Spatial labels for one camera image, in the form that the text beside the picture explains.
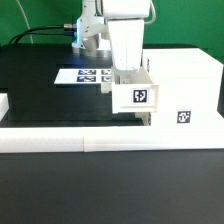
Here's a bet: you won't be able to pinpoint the white U-shaped fence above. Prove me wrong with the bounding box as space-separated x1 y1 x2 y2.
0 93 224 153

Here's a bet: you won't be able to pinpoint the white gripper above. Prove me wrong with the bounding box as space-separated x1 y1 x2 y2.
81 17 144 71

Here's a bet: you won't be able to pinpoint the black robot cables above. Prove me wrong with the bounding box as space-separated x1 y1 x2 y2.
8 23 78 46

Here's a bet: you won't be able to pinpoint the white drawer box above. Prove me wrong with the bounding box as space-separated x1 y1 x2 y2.
135 112 152 126
101 67 159 114

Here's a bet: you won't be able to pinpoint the white thin cable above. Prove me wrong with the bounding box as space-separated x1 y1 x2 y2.
15 0 35 45

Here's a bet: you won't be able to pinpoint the white drawer cabinet housing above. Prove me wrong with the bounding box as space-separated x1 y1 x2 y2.
143 48 224 128

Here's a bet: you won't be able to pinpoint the white marker tag sheet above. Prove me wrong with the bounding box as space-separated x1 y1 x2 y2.
54 68 112 85

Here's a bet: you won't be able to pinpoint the white front drawer box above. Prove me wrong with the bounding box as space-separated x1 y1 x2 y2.
135 112 152 126

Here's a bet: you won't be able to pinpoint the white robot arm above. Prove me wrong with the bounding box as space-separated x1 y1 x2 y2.
72 0 156 72

